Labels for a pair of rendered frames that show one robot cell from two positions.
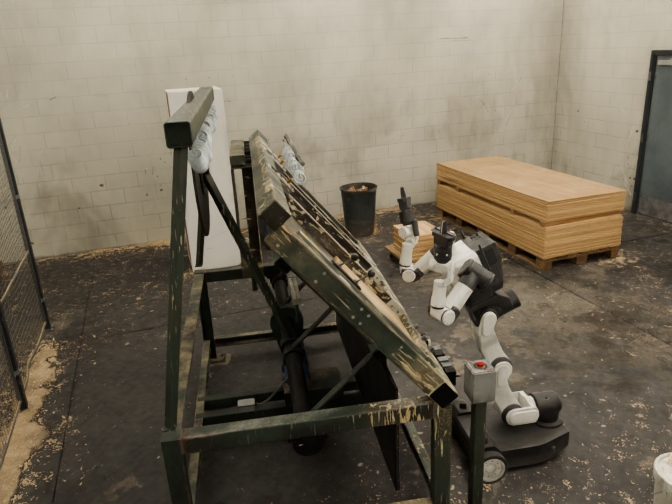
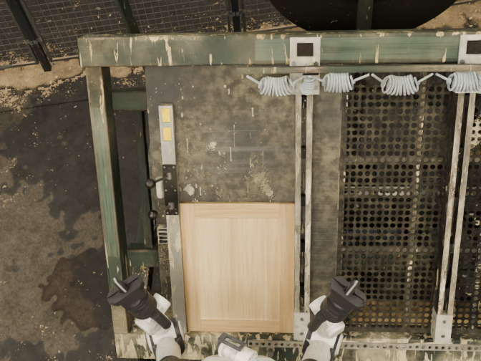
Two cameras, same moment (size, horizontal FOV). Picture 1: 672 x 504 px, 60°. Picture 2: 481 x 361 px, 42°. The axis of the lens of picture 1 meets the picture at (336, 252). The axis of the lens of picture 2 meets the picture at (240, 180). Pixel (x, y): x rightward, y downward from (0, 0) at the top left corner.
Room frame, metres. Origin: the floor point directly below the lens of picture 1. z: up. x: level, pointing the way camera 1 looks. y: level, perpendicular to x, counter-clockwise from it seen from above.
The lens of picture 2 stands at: (3.17, -1.10, 3.39)
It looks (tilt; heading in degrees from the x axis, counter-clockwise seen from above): 59 degrees down; 106
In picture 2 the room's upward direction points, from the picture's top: 7 degrees counter-clockwise
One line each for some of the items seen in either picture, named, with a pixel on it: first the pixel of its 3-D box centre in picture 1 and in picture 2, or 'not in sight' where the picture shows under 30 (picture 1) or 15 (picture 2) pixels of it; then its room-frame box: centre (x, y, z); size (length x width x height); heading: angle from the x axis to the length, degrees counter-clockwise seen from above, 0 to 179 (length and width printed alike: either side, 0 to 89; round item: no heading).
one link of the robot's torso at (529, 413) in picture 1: (516, 408); not in sight; (3.00, -1.06, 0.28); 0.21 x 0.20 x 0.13; 98
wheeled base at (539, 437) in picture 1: (510, 420); not in sight; (3.00, -1.03, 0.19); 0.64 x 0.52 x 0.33; 98
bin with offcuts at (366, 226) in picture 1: (359, 209); not in sight; (7.52, -0.35, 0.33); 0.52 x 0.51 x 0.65; 18
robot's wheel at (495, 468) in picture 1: (490, 467); not in sight; (2.70, -0.82, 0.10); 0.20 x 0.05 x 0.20; 98
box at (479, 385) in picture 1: (479, 381); not in sight; (2.46, -0.68, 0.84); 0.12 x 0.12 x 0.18; 8
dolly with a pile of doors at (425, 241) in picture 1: (414, 244); not in sight; (6.35, -0.92, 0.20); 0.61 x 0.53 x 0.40; 18
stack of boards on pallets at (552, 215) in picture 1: (517, 204); not in sight; (7.13, -2.36, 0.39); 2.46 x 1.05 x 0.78; 18
